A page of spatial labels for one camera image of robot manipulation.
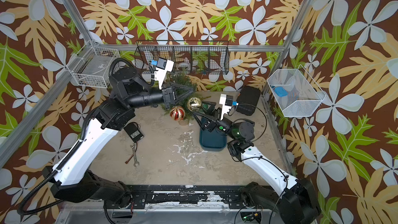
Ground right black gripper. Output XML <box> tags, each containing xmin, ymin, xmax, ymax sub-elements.
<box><xmin>197</xmin><ymin>104</ymin><xmax>239</xmax><ymax>143</ymax></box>

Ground small green christmas tree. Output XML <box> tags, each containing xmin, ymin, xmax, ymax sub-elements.
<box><xmin>161</xmin><ymin>73</ymin><xmax>209</xmax><ymax>125</ymax></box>

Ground gold ball ornament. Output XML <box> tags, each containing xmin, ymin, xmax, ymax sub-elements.
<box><xmin>187</xmin><ymin>97</ymin><xmax>202</xmax><ymax>112</ymax></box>

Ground red gold striped ornament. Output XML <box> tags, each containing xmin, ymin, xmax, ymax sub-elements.
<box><xmin>169</xmin><ymin>106</ymin><xmax>186</xmax><ymax>121</ymax></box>

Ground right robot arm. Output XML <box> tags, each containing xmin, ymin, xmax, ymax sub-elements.
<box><xmin>187</xmin><ymin>94</ymin><xmax>321</xmax><ymax>224</ymax></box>

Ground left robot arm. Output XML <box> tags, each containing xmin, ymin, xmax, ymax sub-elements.
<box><xmin>17</xmin><ymin>58</ymin><xmax>194</xmax><ymax>216</ymax></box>

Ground white round item in basket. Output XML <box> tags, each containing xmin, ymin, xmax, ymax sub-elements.
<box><xmin>177</xmin><ymin>62</ymin><xmax>191</xmax><ymax>71</ymax></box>

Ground teal plastic tray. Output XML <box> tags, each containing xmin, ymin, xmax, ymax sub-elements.
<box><xmin>199</xmin><ymin>130</ymin><xmax>227</xmax><ymax>151</ymax></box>

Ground black hard case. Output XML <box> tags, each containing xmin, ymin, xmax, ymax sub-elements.
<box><xmin>236</xmin><ymin>86</ymin><xmax>261</xmax><ymax>116</ymax></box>

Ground small black box device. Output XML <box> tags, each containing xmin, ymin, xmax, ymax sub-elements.
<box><xmin>123</xmin><ymin>122</ymin><xmax>144</xmax><ymax>143</ymax></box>

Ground blue object in basket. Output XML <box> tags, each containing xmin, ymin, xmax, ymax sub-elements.
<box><xmin>274</xmin><ymin>87</ymin><xmax>288</xmax><ymax>97</ymax></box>

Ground silver wrench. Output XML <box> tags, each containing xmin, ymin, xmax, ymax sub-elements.
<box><xmin>125</xmin><ymin>144</ymin><xmax>140</xmax><ymax>168</ymax></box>

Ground white mesh basket right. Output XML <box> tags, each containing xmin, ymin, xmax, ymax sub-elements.
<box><xmin>267</xmin><ymin>66</ymin><xmax>326</xmax><ymax>118</ymax></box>

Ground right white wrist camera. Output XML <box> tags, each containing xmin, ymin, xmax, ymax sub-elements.
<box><xmin>219</xmin><ymin>94</ymin><xmax>238</xmax><ymax>120</ymax></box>

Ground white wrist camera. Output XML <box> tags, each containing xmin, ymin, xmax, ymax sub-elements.
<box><xmin>149</xmin><ymin>58</ymin><xmax>174</xmax><ymax>89</ymax></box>
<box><xmin>219</xmin><ymin>94</ymin><xmax>238</xmax><ymax>120</ymax></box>

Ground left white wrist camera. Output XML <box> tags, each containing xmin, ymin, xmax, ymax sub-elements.
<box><xmin>149</xmin><ymin>58</ymin><xmax>174</xmax><ymax>89</ymax></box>

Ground black wire basket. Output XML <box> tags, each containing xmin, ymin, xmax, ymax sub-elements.
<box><xmin>133</xmin><ymin>40</ymin><xmax>230</xmax><ymax>75</ymax></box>

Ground white wire basket left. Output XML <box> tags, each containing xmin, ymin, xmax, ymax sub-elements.
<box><xmin>67</xmin><ymin>41</ymin><xmax>120</xmax><ymax>88</ymax></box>

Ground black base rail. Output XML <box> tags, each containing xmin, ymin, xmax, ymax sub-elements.
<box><xmin>127</xmin><ymin>185</ymin><xmax>244</xmax><ymax>210</ymax></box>

